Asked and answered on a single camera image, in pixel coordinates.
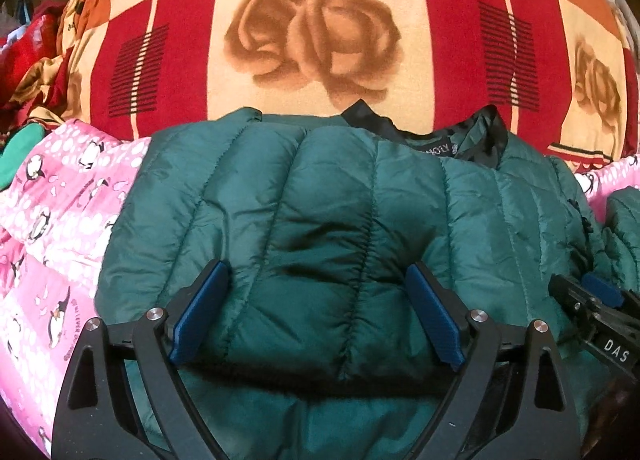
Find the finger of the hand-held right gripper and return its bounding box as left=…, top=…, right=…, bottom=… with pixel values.
left=548, top=272, right=625, bottom=338

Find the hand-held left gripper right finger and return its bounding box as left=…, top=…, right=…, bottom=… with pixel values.
left=405, top=262, right=583, bottom=460

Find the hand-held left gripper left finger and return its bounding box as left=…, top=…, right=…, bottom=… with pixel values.
left=51, top=259, right=231, bottom=460

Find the green puffer jacket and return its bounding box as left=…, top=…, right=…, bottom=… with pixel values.
left=95, top=100, right=640, bottom=460

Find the pink penguin printed blanket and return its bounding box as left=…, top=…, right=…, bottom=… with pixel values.
left=0, top=117, right=640, bottom=458

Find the green garment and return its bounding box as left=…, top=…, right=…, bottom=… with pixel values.
left=0, top=124, right=47, bottom=191

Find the rose printed checkered blanket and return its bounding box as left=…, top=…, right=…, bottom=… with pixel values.
left=57, top=0, right=640, bottom=161

